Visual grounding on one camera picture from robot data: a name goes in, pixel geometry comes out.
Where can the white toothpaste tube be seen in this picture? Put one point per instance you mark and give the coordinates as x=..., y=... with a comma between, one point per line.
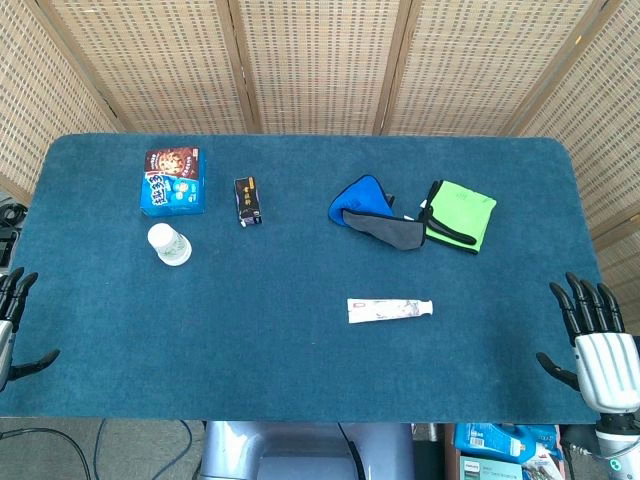
x=385, y=310

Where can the small black carton box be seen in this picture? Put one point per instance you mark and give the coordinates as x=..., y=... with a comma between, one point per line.
x=248, y=200

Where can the blue cookie box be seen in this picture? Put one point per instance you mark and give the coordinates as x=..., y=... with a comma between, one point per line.
x=174, y=182

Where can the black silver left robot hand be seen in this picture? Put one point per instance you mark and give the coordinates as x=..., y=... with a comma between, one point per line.
x=6, y=345

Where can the woven bamboo folding screen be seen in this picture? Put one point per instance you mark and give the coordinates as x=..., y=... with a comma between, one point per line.
x=320, y=65

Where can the teal Philips carton box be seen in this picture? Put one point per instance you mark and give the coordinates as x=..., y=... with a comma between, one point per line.
x=492, y=469

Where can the blue and grey cloth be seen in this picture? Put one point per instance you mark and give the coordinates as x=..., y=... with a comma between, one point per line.
x=360, y=202

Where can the green cloth with black trim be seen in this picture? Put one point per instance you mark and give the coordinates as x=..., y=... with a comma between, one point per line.
x=462, y=212

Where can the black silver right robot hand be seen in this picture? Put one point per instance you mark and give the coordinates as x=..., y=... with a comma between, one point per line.
x=607, y=367

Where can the silver-blue robot torso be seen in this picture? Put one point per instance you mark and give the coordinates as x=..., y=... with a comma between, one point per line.
x=295, y=450

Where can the blue detergent refill pouch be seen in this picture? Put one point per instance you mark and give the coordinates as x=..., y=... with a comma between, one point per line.
x=505, y=440

